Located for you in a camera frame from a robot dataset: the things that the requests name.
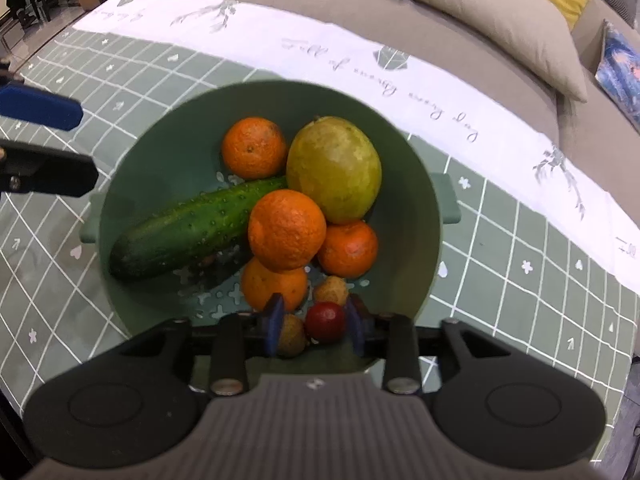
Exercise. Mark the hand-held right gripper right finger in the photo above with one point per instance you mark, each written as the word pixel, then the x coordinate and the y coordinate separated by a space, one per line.
pixel 356 330

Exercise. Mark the blue patterned cushion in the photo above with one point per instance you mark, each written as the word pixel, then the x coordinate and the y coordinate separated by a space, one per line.
pixel 622 75

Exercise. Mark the small brown longan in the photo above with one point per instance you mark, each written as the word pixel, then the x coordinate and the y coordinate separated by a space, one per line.
pixel 291 336
pixel 331 291

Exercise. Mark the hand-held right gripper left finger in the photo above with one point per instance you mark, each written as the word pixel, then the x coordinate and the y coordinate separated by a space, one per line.
pixel 274 327

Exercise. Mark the small red fruit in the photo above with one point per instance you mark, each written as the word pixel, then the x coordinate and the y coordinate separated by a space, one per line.
pixel 325 322

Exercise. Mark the beige cushion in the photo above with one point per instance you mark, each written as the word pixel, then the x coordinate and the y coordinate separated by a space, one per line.
pixel 475 15

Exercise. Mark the green plastic colander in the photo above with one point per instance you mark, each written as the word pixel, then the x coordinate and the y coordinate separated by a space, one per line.
pixel 165 160

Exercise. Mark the green cucumber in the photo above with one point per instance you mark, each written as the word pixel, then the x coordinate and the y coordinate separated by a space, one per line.
pixel 185 230

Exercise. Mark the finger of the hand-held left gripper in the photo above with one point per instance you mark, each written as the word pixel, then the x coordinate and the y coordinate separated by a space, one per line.
pixel 40 107
pixel 50 170

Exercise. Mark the green grid tablecloth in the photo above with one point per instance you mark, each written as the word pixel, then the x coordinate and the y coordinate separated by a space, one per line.
pixel 500 260

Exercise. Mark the orange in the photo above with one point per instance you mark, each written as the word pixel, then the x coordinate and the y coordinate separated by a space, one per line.
pixel 350 252
pixel 254 147
pixel 286 230
pixel 272 287

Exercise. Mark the grey sofa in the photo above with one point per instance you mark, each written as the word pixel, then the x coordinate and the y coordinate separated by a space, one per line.
pixel 300 5

